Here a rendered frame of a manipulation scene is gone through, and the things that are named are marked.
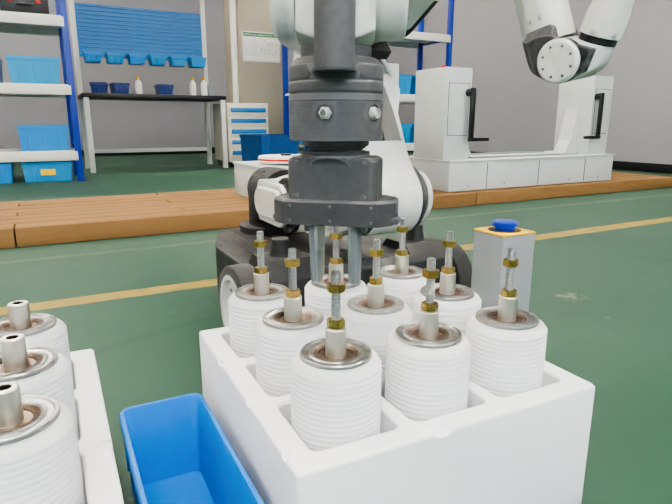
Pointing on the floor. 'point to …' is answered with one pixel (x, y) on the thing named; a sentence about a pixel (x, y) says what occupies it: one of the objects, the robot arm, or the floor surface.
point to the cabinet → (256, 115)
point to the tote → (272, 144)
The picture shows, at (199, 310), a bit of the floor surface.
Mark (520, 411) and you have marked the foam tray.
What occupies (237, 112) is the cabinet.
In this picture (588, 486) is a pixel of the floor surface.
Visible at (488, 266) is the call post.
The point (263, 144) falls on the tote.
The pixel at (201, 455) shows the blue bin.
